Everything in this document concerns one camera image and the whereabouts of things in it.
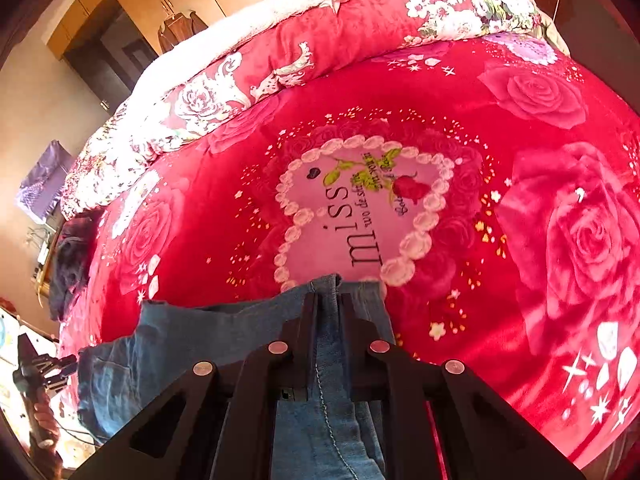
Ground folded floral quilt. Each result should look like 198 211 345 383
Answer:
61 0 567 218

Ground person's left hand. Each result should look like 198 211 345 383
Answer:
34 396 60 444

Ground brown hanging garment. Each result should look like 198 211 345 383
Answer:
157 11 207 53

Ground dark fuzzy garment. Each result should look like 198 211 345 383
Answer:
49 208 104 322

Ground wooden side table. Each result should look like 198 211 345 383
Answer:
27 223 62 310

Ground purple cloth on wall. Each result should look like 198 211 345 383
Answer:
14 140 75 224

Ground red floral rose blanket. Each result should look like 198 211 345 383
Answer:
61 32 639 466

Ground blue denim jeans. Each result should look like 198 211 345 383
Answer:
77 274 394 479

